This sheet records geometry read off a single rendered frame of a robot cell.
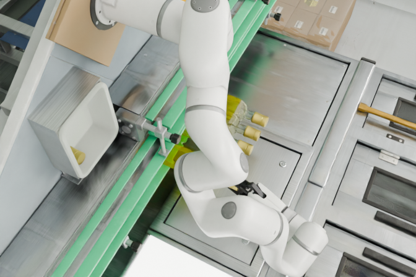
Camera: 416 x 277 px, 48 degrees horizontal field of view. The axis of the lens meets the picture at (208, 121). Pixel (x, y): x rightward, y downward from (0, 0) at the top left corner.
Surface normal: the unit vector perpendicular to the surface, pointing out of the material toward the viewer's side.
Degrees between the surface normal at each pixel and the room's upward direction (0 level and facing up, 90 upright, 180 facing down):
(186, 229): 90
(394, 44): 90
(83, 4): 1
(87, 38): 1
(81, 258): 90
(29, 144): 0
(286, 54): 90
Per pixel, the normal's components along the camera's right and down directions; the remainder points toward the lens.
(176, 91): 0.00, -0.57
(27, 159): 0.89, 0.37
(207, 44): 0.00, -0.33
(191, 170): -0.65, -0.01
